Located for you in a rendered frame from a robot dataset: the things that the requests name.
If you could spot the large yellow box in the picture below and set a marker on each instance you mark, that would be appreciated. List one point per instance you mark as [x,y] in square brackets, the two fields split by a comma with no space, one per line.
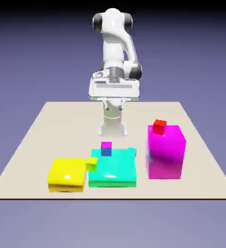
[66,174]

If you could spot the small blue cube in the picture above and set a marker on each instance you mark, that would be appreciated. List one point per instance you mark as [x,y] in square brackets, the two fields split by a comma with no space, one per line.
[106,150]

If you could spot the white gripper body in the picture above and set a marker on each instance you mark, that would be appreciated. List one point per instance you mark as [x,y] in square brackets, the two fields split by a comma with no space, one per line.
[114,91]

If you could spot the small red cube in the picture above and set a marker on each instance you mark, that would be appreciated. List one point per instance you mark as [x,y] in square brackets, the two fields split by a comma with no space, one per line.
[159,127]

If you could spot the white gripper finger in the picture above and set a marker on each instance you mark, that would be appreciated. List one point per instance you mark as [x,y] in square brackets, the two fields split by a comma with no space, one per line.
[122,104]
[105,103]

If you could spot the small yellow cube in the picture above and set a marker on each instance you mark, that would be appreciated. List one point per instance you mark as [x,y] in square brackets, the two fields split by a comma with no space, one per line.
[91,163]

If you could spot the large magenta box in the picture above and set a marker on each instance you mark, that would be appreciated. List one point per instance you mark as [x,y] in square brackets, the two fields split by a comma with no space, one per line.
[166,153]

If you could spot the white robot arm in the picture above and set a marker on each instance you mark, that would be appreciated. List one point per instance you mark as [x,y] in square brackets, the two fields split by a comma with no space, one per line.
[112,38]

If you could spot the small cyan cube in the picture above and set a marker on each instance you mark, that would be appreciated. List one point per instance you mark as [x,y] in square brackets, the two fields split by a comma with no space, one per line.
[132,150]

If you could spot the large turquoise box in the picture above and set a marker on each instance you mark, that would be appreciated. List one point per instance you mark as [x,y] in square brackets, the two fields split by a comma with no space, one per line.
[112,168]

